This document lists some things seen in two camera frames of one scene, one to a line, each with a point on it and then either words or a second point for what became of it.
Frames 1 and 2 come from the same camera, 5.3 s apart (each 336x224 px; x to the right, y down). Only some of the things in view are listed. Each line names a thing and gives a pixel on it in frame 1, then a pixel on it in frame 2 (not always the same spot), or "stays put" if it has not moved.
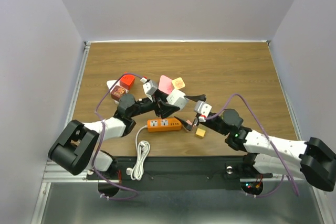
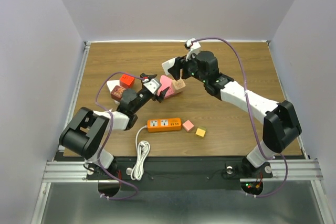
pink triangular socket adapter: x=166 y=84 stays put
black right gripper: x=196 y=98 → x=179 y=63
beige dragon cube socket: x=178 y=83 stays put
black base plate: x=181 y=172 stays put
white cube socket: x=177 y=98 → x=167 y=64
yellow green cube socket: x=200 y=132 stays put
